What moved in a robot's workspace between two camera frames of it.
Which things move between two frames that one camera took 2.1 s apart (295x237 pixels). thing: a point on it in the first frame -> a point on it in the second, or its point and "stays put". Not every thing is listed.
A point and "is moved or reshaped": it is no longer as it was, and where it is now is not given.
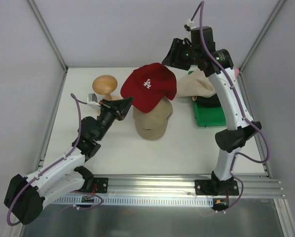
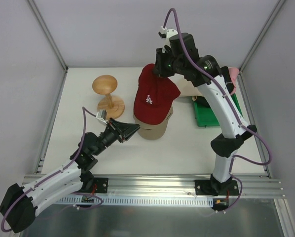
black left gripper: x=112 y=108 -> x=116 y=131
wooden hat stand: x=106 y=85 stays put
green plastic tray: x=209 y=116 stays put
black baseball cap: x=212 y=101 is moved or reshaped
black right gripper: x=185 y=53 -> x=159 y=64
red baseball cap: x=148 y=85 is moved or reshaped
